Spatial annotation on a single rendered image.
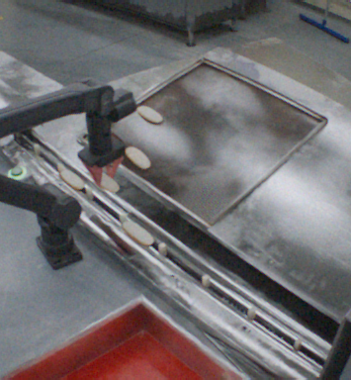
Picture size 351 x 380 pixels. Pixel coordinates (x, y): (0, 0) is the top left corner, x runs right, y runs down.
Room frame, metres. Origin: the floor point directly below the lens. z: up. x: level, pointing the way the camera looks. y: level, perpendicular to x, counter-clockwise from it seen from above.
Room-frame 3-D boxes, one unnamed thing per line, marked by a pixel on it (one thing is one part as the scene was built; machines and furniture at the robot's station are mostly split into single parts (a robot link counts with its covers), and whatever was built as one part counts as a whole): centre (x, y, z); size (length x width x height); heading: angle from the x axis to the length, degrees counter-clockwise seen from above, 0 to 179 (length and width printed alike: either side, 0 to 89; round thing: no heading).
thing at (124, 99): (1.17, 0.15, 1.14); 0.11 x 0.09 x 0.12; 137
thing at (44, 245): (1.01, 0.29, 0.86); 0.12 x 0.09 x 0.08; 32
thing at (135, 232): (1.04, 0.09, 0.86); 0.10 x 0.04 x 0.01; 42
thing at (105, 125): (1.14, 0.17, 1.11); 0.07 x 0.06 x 0.07; 137
